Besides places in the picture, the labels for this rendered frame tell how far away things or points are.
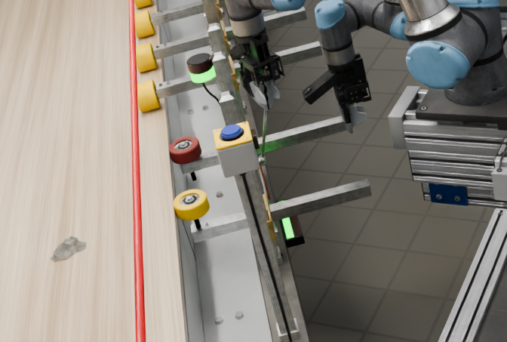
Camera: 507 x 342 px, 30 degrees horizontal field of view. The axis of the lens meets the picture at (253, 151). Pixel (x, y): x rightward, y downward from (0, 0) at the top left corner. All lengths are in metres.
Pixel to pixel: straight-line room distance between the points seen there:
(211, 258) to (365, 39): 2.44
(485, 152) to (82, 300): 0.92
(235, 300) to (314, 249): 1.12
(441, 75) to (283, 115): 2.40
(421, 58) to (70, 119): 1.20
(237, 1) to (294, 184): 1.77
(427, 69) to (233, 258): 0.83
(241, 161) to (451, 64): 0.44
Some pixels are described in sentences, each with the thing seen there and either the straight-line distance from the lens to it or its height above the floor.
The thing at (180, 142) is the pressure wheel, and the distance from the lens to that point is 2.43.
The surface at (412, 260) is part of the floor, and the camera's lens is 3.28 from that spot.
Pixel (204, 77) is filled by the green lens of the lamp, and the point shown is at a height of 1.11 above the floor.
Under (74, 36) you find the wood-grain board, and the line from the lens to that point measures 3.26.
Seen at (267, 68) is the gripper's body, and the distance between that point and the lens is 2.17.
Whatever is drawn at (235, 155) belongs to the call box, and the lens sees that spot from 1.76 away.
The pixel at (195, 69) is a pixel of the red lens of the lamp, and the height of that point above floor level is 1.14.
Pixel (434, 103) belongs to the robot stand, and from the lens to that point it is 2.08.
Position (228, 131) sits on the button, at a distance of 1.76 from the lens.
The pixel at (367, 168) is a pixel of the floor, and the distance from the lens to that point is 3.76.
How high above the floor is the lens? 2.11
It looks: 32 degrees down
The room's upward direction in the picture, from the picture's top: 15 degrees counter-clockwise
